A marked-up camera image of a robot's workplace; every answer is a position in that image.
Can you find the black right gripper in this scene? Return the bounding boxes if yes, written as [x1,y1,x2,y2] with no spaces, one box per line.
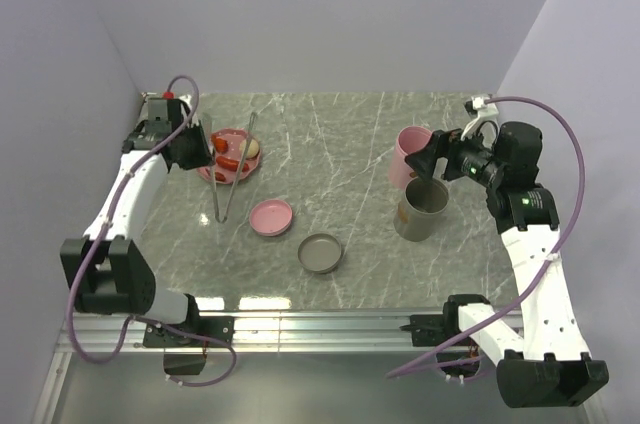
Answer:
[404,119,506,188]

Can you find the pink scalloped plate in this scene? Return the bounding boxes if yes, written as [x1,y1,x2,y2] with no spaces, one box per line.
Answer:
[197,128,261,185]

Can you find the steel serving tongs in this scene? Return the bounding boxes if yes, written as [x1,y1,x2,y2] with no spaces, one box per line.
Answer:
[208,111,259,224]

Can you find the cream steamed bun toy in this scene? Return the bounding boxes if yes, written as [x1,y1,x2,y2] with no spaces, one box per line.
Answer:
[240,140,260,159]

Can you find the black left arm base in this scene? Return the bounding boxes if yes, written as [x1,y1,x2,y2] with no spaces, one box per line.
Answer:
[142,315,235,349]

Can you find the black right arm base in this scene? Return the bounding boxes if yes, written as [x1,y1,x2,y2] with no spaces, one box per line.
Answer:
[399,314,460,348]

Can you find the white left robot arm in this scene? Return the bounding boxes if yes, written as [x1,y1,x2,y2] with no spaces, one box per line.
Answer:
[60,117,211,354]

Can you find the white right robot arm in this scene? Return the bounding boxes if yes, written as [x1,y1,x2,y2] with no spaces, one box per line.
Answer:
[405,122,609,408]

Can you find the red chicken drumstick toy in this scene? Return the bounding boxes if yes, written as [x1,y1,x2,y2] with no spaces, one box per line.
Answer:
[210,134,229,154]

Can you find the pink tall canister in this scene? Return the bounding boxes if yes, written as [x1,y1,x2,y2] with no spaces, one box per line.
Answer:
[387,126,436,191]

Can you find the grey tall canister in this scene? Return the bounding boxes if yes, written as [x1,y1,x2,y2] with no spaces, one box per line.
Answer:
[393,178,449,242]

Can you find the pink round lid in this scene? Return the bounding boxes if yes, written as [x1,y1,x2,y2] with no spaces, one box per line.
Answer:
[249,199,293,237]

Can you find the grey round lid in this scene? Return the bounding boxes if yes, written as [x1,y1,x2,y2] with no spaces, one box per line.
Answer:
[297,233,343,274]

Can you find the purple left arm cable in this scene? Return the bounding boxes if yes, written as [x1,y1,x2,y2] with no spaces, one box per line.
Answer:
[67,74,238,388]

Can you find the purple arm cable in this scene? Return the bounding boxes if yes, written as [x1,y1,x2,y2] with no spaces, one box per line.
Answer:
[385,95,585,379]
[67,74,238,388]

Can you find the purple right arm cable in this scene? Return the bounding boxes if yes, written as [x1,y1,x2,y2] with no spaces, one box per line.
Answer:
[385,95,585,379]

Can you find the aluminium front rail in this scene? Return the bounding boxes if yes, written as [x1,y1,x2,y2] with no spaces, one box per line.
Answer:
[74,308,444,357]

